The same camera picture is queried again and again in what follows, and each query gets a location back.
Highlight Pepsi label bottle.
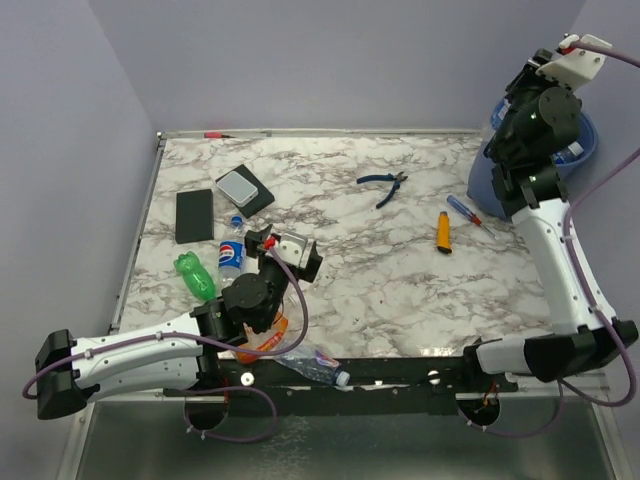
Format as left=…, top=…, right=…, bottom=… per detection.
left=217, top=215, right=245, bottom=291
left=489, top=98, right=510, bottom=130

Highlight blue plastic bin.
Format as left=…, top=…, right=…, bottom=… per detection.
left=467, top=112, right=599, bottom=220

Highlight small clear water bottle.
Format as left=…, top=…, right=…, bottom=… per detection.
left=275, top=344, right=350, bottom=387

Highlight clear bottle blue label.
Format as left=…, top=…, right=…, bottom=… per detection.
left=552, top=141, right=584, bottom=165

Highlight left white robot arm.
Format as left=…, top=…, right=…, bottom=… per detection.
left=22, top=227, right=323, bottom=420

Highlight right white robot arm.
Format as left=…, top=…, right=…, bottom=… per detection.
left=459, top=35, right=639, bottom=391

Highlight black flat box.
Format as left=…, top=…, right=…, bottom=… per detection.
left=215, top=164, right=275, bottom=219

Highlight white grey router box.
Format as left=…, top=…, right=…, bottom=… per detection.
left=216, top=171, right=258, bottom=207

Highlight black foam block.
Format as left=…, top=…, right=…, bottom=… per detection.
left=175, top=189, right=214, bottom=244

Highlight green bear shaped bottle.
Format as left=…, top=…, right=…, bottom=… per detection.
left=173, top=251, right=217, bottom=302

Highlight crushed orange label bottle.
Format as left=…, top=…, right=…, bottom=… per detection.
left=241, top=313, right=289, bottom=351

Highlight red marker pen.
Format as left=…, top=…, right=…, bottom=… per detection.
left=203, top=132, right=235, bottom=139

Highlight orange utility knife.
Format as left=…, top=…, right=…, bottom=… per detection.
left=436, top=211, right=452, bottom=254

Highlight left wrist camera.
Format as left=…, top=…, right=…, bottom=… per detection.
left=264, top=232, right=309, bottom=269

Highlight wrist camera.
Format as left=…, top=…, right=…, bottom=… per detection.
left=536, top=34, right=612, bottom=91
left=264, top=232, right=309, bottom=269

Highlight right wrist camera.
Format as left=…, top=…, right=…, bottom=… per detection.
left=536, top=34, right=612, bottom=91

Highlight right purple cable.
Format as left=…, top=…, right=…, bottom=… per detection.
left=467, top=39, right=640, bottom=439

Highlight blue handled screwdriver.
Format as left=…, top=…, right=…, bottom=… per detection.
left=446, top=195, right=498, bottom=240

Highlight black mounting rail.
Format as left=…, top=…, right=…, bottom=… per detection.
left=163, top=356, right=517, bottom=417

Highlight blue handled pliers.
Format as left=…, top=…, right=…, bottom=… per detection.
left=356, top=171, right=409, bottom=210

